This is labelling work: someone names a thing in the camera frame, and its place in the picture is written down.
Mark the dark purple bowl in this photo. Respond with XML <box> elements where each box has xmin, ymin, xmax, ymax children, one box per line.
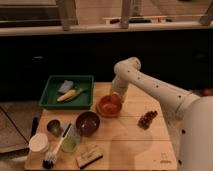
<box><xmin>75</xmin><ymin>111</ymin><xmax>100</xmax><ymax>137</ymax></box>

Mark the brown grape bunch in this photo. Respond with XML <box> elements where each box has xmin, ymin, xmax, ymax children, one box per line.
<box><xmin>138</xmin><ymin>111</ymin><xmax>157</xmax><ymax>130</ymax></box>

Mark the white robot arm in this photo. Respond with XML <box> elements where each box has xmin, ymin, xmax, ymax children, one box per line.
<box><xmin>111</xmin><ymin>57</ymin><xmax>213</xmax><ymax>171</ymax></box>

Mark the red apple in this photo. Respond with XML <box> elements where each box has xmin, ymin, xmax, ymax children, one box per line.
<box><xmin>110</xmin><ymin>94</ymin><xmax>121</xmax><ymax>103</ymax></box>

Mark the wooden block eraser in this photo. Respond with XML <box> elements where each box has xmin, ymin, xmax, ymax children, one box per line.
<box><xmin>76</xmin><ymin>145</ymin><xmax>103</xmax><ymax>169</ymax></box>

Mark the white handled dish brush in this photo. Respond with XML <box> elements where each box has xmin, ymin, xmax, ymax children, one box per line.
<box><xmin>42</xmin><ymin>123</ymin><xmax>72</xmax><ymax>169</ymax></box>

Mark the red bowl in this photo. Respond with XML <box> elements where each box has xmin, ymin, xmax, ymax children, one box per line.
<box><xmin>96</xmin><ymin>94</ymin><xmax>122</xmax><ymax>118</ymax></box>

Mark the black handled tool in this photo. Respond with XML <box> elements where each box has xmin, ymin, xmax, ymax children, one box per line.
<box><xmin>31</xmin><ymin>117</ymin><xmax>38</xmax><ymax>137</ymax></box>

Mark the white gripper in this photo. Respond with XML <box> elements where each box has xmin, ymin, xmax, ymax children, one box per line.
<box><xmin>110</xmin><ymin>77</ymin><xmax>129</xmax><ymax>102</ymax></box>

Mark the green clear glass cup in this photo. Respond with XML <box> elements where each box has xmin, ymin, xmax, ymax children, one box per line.
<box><xmin>61</xmin><ymin>127</ymin><xmax>81</xmax><ymax>153</ymax></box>

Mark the small metal cup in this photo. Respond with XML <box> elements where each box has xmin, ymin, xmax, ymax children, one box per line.
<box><xmin>47</xmin><ymin>120</ymin><xmax>63</xmax><ymax>137</ymax></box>

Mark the grey blue sponge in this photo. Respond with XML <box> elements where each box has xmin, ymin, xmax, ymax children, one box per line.
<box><xmin>58</xmin><ymin>80</ymin><xmax>73</xmax><ymax>93</ymax></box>

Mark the green plastic tray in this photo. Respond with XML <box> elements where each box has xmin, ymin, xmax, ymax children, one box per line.
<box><xmin>39</xmin><ymin>75</ymin><xmax>94</xmax><ymax>110</ymax></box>

